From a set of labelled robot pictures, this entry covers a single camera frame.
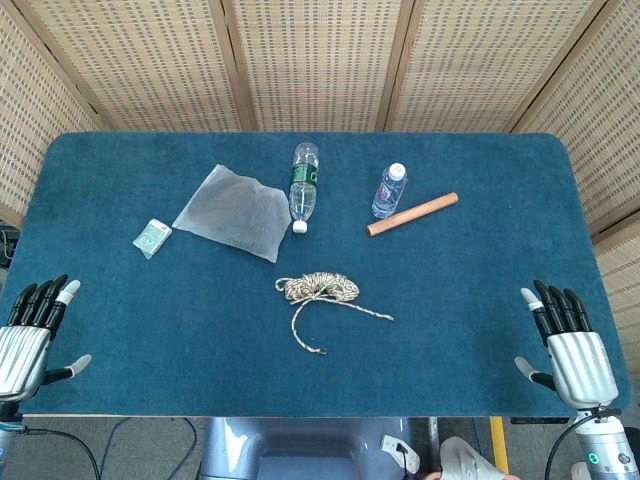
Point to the blue felt table mat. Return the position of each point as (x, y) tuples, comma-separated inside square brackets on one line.
[(450, 325)]

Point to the metal table leg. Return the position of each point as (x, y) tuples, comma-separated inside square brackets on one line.
[(434, 432)]

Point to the brown wooden rod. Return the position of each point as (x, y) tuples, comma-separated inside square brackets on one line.
[(412, 214)]

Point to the small green card box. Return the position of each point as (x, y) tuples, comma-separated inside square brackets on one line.
[(151, 238)]

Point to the yellow floor strip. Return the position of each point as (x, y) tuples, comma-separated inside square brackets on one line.
[(498, 445)]

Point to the translucent plastic bag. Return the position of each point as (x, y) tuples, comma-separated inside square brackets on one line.
[(235, 215)]

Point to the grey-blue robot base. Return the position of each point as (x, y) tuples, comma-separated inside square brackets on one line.
[(300, 450)]

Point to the light grey shoe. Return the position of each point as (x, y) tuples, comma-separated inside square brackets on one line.
[(465, 460)]

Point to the clear bottle green label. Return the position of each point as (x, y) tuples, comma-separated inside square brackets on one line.
[(303, 195)]

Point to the white bracket with plug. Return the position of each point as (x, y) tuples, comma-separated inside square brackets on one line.
[(407, 457)]

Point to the small clear water bottle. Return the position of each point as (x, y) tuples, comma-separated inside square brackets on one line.
[(387, 196)]

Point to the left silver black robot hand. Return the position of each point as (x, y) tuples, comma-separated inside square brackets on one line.
[(22, 350)]

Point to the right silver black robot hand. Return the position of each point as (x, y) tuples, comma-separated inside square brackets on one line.
[(580, 365)]

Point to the woven bamboo screen panel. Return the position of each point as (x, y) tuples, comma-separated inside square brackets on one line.
[(150, 65), (600, 125), (475, 65), (320, 65), (30, 125), (622, 290)]

